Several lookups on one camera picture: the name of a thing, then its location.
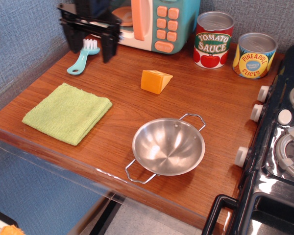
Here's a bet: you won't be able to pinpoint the tomato sauce toy can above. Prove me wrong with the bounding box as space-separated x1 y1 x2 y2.
193 11 235 69

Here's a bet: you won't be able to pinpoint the black toy stove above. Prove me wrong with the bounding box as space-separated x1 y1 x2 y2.
202 45 294 235

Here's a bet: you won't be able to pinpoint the teal toy microwave oven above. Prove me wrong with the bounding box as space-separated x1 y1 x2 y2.
88 0 201 55

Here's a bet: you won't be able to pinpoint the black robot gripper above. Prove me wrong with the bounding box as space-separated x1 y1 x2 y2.
57 0 121 63

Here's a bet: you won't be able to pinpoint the orange toy cheese wedge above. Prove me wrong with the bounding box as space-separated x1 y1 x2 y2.
140 70 173 94

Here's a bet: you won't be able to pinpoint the steel bowl with wire handles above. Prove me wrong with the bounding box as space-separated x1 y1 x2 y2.
125 113 206 185

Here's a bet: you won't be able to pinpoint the white stove knob lower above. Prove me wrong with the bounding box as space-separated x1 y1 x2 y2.
235 146 249 167

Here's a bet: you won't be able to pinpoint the white stove knob upper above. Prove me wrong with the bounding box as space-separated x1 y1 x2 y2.
257 86 270 103

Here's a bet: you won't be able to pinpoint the pineapple slices toy can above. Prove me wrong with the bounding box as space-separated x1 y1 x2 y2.
232 32 278 79

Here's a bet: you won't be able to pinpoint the teal dish brush white bristles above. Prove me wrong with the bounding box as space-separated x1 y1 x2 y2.
67 39 100 75

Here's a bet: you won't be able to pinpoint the white stove knob middle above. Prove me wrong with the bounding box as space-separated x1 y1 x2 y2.
250 104 264 122

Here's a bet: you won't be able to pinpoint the green folded cloth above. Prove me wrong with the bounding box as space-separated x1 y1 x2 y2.
22 83 112 146

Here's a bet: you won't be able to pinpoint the orange object bottom left corner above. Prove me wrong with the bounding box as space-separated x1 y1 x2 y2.
0 225 25 235

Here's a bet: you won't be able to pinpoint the white stove knob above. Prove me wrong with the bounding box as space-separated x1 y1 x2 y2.
257 86 270 103
250 104 264 122
235 146 249 167

